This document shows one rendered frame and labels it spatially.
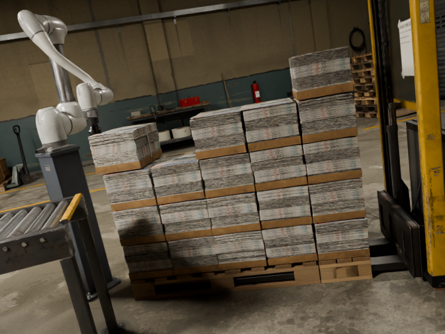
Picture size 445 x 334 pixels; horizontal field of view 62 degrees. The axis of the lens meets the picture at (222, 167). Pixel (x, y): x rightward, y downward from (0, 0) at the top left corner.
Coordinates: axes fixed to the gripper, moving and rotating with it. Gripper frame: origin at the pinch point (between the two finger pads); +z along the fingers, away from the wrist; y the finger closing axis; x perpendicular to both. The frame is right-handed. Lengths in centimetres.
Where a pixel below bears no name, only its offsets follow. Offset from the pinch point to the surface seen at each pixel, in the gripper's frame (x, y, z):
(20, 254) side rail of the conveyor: -11, -102, 22
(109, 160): -13.4, -18.0, 5.1
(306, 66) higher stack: -131, -18, -27
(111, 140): -17.9, -18.8, -6.2
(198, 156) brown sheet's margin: -66, -19, 10
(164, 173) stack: -45, -19, 17
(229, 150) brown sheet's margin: -84, -19, 9
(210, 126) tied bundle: -76, -18, -5
